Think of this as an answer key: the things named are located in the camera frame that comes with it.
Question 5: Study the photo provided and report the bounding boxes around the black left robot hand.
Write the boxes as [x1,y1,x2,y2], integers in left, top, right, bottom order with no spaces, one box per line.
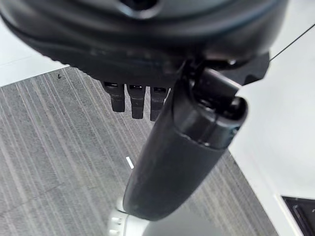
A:
[0,0,290,221]

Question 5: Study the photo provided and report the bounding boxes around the white cabinet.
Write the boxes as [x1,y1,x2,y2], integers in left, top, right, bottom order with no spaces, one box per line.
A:
[227,0,315,236]

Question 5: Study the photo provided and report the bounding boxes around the silver robot leg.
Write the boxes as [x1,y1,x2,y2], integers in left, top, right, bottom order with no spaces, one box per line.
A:
[108,195,219,236]

